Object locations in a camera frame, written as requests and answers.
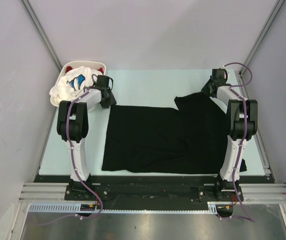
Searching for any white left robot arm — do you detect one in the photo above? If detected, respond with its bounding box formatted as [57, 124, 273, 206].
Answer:
[57, 75, 116, 183]

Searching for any right aluminium frame post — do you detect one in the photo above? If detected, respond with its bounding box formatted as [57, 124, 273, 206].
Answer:
[243, 0, 286, 67]

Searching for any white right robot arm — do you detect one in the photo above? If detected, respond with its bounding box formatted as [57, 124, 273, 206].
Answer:
[201, 68, 258, 201]

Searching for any left aluminium frame post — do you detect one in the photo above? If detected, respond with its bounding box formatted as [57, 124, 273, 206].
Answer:
[19, 0, 63, 72]

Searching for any black t shirt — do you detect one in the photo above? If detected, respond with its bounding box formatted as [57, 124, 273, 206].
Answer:
[101, 91, 247, 175]

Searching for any white t shirt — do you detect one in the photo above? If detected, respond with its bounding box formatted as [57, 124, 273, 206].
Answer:
[49, 74, 98, 107]

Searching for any aluminium frame post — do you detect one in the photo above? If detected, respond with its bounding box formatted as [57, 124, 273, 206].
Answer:
[19, 0, 63, 72]
[243, 0, 286, 67]

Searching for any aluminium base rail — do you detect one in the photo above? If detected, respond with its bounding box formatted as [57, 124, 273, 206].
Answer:
[19, 182, 286, 204]

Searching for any slotted white cable duct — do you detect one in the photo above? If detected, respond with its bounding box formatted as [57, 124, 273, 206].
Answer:
[29, 203, 217, 215]

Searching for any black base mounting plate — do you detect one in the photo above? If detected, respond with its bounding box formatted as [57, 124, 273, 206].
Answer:
[34, 175, 273, 209]

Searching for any red t shirt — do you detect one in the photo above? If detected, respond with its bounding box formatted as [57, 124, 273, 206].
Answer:
[66, 66, 104, 75]

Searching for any white plastic laundry basket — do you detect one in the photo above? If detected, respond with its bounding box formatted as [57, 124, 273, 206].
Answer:
[49, 61, 107, 107]

